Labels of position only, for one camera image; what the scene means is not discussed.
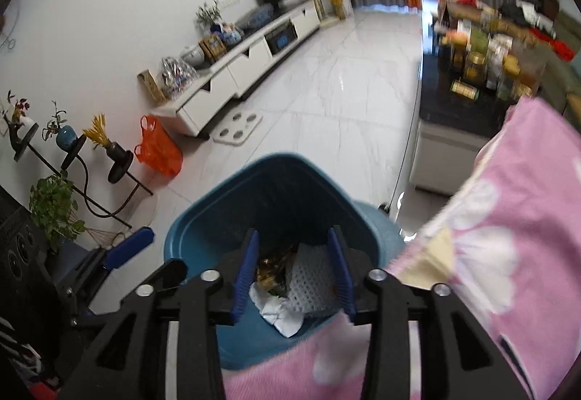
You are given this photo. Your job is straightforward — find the black metal plant stand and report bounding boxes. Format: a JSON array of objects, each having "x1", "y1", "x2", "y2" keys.
[{"x1": 0, "y1": 123, "x2": 157, "y2": 230}]

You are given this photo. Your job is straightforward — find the tall gold box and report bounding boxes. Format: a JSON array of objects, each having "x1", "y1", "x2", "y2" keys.
[{"x1": 137, "y1": 69, "x2": 166, "y2": 106}]

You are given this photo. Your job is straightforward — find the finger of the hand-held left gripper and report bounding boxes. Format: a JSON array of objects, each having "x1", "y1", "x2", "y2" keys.
[{"x1": 67, "y1": 226, "x2": 156, "y2": 300}]

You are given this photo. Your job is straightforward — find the white tissue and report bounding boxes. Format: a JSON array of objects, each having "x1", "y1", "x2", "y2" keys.
[{"x1": 249, "y1": 282, "x2": 307, "y2": 337}]

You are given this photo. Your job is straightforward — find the blue and white porcelain jar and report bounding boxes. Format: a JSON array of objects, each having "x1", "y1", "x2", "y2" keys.
[{"x1": 218, "y1": 23, "x2": 243, "y2": 48}]

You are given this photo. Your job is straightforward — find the group of jars and boxes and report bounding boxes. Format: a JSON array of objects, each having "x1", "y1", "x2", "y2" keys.
[{"x1": 433, "y1": 0, "x2": 545, "y2": 103}]

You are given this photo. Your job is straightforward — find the red-leaf plant in white pot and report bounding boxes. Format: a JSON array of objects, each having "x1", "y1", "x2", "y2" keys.
[{"x1": 0, "y1": 91, "x2": 37, "y2": 138}]

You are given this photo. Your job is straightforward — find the yellow wheat in black vase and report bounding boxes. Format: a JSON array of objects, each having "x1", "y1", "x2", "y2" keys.
[{"x1": 84, "y1": 113, "x2": 125, "y2": 160}]

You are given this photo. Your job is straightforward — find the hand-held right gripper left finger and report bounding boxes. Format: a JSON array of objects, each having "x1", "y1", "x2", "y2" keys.
[{"x1": 59, "y1": 228, "x2": 261, "y2": 400}]

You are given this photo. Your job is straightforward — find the white bathroom scale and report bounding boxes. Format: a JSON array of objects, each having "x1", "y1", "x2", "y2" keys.
[{"x1": 213, "y1": 110, "x2": 264, "y2": 146}]

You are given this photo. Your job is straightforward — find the shiny wrapped gift basket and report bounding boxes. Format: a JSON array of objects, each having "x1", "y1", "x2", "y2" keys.
[{"x1": 161, "y1": 56, "x2": 200, "y2": 99}]

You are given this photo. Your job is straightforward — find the bushy green floor plant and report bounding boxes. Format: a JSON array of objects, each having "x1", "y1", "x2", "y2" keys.
[{"x1": 29, "y1": 175, "x2": 87, "y2": 253}]

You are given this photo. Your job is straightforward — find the red cloth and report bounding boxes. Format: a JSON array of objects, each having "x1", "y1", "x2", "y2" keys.
[{"x1": 531, "y1": 30, "x2": 579, "y2": 60}]

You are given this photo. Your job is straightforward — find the black clothes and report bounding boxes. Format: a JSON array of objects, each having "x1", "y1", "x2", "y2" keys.
[{"x1": 499, "y1": 1, "x2": 539, "y2": 26}]

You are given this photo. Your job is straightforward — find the white foam net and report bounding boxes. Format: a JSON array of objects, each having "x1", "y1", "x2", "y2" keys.
[{"x1": 284, "y1": 246, "x2": 346, "y2": 319}]

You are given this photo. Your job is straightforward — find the gold picture frame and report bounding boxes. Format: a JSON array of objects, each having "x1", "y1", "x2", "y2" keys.
[{"x1": 200, "y1": 36, "x2": 227, "y2": 62}]

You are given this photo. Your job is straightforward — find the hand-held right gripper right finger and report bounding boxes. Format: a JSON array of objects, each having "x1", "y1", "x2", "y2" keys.
[{"x1": 327, "y1": 226, "x2": 533, "y2": 400}]

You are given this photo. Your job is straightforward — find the gold foil wrapper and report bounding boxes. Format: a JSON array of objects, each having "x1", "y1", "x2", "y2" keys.
[{"x1": 256, "y1": 248, "x2": 296, "y2": 292}]

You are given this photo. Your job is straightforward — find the small plant in blue pot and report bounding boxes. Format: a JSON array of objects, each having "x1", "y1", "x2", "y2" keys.
[{"x1": 42, "y1": 101, "x2": 78, "y2": 151}]

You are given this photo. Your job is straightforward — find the white and black TV cabinet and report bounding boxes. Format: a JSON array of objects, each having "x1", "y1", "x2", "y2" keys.
[{"x1": 152, "y1": 0, "x2": 321, "y2": 138}]

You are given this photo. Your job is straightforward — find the black speaker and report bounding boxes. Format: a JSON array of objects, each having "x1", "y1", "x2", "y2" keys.
[{"x1": 0, "y1": 187, "x2": 60, "y2": 292}]

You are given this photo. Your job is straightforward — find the green sofa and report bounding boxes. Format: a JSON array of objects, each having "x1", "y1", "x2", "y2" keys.
[{"x1": 540, "y1": 10, "x2": 581, "y2": 128}]

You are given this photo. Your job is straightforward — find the blue patterned cloth bundle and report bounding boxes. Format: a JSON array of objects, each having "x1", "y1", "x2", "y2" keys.
[{"x1": 236, "y1": 5, "x2": 275, "y2": 31}]

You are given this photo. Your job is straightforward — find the white ceramic jar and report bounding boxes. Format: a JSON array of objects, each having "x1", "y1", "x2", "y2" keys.
[{"x1": 180, "y1": 45, "x2": 205, "y2": 65}]

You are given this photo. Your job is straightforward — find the pink floral blanket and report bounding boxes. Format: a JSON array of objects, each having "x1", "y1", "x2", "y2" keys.
[{"x1": 222, "y1": 96, "x2": 581, "y2": 400}]

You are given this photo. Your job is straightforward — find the blue trash bin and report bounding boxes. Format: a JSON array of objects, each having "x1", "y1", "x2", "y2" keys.
[{"x1": 163, "y1": 152, "x2": 407, "y2": 371}]

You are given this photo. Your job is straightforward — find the leafy branches in vase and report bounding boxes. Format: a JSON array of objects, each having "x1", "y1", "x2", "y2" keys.
[{"x1": 196, "y1": 1, "x2": 223, "y2": 31}]

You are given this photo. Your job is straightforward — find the black device with blue display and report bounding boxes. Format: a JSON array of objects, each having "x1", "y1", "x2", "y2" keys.
[{"x1": 265, "y1": 25, "x2": 298, "y2": 55}]

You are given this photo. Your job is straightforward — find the orange plastic bag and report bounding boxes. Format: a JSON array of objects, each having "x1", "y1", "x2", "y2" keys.
[{"x1": 134, "y1": 115, "x2": 183, "y2": 177}]

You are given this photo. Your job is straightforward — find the black coffee table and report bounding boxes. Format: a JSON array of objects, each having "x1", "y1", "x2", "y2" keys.
[{"x1": 409, "y1": 10, "x2": 545, "y2": 196}]

